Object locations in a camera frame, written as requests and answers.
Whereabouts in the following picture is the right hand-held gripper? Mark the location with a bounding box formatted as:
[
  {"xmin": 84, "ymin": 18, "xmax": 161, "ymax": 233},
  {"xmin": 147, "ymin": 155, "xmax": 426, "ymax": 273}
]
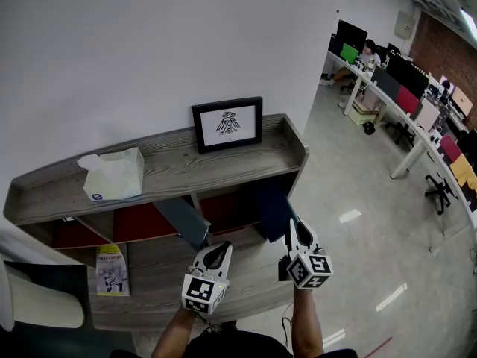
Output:
[{"xmin": 277, "ymin": 217, "xmax": 335, "ymax": 290}]

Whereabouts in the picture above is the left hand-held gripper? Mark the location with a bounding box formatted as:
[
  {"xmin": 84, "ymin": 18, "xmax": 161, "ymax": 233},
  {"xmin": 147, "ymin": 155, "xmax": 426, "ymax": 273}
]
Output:
[{"xmin": 180, "ymin": 241, "xmax": 234, "ymax": 316}]

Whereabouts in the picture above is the blue book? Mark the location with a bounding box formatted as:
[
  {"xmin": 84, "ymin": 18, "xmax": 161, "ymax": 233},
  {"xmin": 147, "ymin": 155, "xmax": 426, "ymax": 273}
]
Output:
[{"xmin": 256, "ymin": 178, "xmax": 301, "ymax": 244}]

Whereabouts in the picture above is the teal hardcover book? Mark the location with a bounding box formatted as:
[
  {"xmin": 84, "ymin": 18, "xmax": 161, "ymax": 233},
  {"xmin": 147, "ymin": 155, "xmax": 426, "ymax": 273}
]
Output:
[{"xmin": 152, "ymin": 195, "xmax": 212, "ymax": 254}]

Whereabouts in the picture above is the wooden shelf unit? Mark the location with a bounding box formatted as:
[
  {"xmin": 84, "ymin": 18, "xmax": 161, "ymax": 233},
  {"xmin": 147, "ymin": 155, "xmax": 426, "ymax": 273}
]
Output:
[{"xmin": 2, "ymin": 113, "xmax": 311, "ymax": 261}]

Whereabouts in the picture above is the yellow-green magazine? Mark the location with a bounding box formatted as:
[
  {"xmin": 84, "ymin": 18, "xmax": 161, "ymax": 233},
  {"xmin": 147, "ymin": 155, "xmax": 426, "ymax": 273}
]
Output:
[{"xmin": 95, "ymin": 243, "xmax": 132, "ymax": 298}]

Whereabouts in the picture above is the person's left forearm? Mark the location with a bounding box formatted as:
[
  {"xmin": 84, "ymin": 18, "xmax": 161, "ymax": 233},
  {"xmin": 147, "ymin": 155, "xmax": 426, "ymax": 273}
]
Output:
[{"xmin": 150, "ymin": 305, "xmax": 199, "ymax": 358}]

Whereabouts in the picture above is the person's right forearm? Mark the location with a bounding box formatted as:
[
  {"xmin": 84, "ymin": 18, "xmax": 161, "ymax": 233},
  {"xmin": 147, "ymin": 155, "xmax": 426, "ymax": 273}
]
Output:
[{"xmin": 291, "ymin": 288, "xmax": 325, "ymax": 358}]

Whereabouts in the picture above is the grey wooden desk with hutch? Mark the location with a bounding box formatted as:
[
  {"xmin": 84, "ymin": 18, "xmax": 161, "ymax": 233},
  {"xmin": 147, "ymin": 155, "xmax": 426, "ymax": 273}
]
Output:
[{"xmin": 2, "ymin": 113, "xmax": 311, "ymax": 332}]

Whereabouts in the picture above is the long white office desk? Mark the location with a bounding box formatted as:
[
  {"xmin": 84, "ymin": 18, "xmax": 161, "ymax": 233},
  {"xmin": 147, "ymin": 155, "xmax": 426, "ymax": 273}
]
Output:
[{"xmin": 326, "ymin": 48, "xmax": 477, "ymax": 231}]

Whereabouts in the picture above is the black computer monitor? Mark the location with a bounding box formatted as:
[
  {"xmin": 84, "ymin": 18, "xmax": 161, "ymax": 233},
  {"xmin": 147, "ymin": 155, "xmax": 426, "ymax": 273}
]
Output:
[
  {"xmin": 385, "ymin": 50, "xmax": 430, "ymax": 101},
  {"xmin": 335, "ymin": 18, "xmax": 369, "ymax": 54}
]

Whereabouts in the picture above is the person's black shirt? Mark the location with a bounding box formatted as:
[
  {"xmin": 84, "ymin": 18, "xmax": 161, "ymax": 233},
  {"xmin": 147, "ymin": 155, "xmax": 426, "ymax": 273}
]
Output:
[{"xmin": 110, "ymin": 327, "xmax": 359, "ymax": 358}]

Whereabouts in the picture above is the white tissue box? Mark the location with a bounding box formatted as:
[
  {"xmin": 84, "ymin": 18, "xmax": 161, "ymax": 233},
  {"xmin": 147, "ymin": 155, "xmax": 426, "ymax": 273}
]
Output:
[{"xmin": 76, "ymin": 146, "xmax": 146, "ymax": 202}]

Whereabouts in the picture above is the black framed bird picture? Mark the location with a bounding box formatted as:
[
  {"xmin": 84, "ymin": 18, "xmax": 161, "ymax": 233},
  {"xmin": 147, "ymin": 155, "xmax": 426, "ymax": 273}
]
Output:
[{"xmin": 191, "ymin": 95, "xmax": 264, "ymax": 155}]

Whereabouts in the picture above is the pale yellow storage box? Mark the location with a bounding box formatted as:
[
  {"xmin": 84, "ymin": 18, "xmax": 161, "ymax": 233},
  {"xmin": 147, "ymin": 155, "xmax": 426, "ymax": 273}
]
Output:
[{"xmin": 347, "ymin": 100, "xmax": 382, "ymax": 126}]

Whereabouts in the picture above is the black office chair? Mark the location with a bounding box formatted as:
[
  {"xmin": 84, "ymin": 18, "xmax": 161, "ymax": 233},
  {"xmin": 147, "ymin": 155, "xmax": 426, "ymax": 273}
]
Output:
[
  {"xmin": 424, "ymin": 172, "xmax": 461, "ymax": 216},
  {"xmin": 385, "ymin": 121, "xmax": 417, "ymax": 146}
]

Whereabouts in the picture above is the red divider panel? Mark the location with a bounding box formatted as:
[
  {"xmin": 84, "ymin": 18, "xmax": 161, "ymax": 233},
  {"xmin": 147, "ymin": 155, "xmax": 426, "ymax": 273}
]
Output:
[{"xmin": 395, "ymin": 84, "xmax": 422, "ymax": 116}]

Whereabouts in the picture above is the dark grey divider panel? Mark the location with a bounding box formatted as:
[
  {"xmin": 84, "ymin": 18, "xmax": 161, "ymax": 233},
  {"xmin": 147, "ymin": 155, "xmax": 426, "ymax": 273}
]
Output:
[{"xmin": 370, "ymin": 65, "xmax": 403, "ymax": 102}]

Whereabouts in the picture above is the yellow divider panel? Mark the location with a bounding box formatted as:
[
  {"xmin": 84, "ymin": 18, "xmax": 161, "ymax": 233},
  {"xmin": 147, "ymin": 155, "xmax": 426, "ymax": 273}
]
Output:
[{"xmin": 449, "ymin": 152, "xmax": 477, "ymax": 188}]

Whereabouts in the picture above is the white round ribbed table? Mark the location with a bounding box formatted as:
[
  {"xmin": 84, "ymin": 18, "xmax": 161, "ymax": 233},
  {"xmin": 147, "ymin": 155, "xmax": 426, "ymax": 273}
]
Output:
[{"xmin": 0, "ymin": 214, "xmax": 86, "ymax": 332}]

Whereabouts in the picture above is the green divider panel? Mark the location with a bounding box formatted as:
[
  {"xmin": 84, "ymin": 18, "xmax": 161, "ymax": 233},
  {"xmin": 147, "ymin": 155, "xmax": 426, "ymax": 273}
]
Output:
[{"xmin": 339, "ymin": 42, "xmax": 360, "ymax": 65}]

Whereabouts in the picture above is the long ceiling light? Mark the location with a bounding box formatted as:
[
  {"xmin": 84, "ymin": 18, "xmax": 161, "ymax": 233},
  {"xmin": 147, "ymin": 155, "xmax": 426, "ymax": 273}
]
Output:
[{"xmin": 459, "ymin": 7, "xmax": 477, "ymax": 48}]

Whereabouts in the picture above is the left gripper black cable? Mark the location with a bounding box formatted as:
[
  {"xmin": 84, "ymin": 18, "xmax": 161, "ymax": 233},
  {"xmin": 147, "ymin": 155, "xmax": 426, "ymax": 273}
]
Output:
[{"xmin": 193, "ymin": 311, "xmax": 223, "ymax": 333}]

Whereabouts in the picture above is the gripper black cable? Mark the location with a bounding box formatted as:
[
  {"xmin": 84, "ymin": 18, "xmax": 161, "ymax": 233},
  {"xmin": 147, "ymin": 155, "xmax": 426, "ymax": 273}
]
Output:
[
  {"xmin": 193, "ymin": 311, "xmax": 223, "ymax": 333},
  {"xmin": 280, "ymin": 300, "xmax": 296, "ymax": 351}
]

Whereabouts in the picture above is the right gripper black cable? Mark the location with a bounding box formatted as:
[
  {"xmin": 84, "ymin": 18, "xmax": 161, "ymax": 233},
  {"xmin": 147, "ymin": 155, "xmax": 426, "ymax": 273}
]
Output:
[{"xmin": 280, "ymin": 300, "xmax": 296, "ymax": 351}]

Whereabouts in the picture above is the grey wall electrical box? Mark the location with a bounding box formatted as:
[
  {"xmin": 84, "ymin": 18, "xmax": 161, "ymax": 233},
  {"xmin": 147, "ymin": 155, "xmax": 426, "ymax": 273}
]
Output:
[{"xmin": 394, "ymin": 10, "xmax": 417, "ymax": 40}]

